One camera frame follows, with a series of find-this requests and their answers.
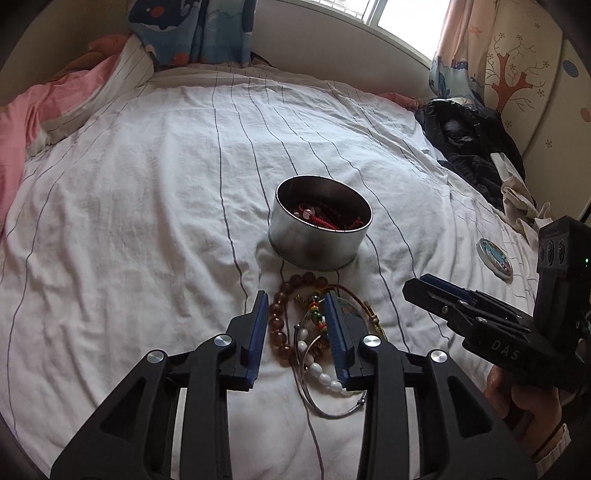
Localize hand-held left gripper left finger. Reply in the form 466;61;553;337
50;290;269;480

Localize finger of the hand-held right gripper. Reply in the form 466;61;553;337
402;277;533;344
421;274;537;320

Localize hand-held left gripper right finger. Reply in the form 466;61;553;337
323;292;539;480

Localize brown bead bracelet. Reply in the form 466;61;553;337
269;272;331;367

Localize multicolour bead bracelet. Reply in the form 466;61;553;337
299;290;331;361

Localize white bead bracelet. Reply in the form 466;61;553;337
295;323;352;396

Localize red cord gold clasp bracelet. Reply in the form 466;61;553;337
330;285;389;344

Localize thin silver bangle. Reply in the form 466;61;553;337
292;323;371;420

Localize round metal tin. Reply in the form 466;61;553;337
268;175;374;271

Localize person's right forearm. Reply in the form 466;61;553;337
526;422;580;477

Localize person's right hand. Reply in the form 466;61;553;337
484;364;570;455

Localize round tin lid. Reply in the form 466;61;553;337
476;237;514;281

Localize black wristband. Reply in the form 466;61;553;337
530;422;568;462

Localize white crumpled cloth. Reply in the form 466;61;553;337
489;152;552;241

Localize black jacket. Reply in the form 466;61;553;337
414;98;527;213

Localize white striped bedsheet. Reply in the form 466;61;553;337
0;62;550;480

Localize cream tree print cabinet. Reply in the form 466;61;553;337
482;0;591;208

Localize pink animal print curtain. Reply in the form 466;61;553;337
429;0;502;112

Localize window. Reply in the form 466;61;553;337
323;0;455;61

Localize pink quilt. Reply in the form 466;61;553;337
0;34;132;236

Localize blue whale print curtain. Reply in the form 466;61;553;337
128;0;258;70

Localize red cord bracelets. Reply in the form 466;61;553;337
288;202;365;230

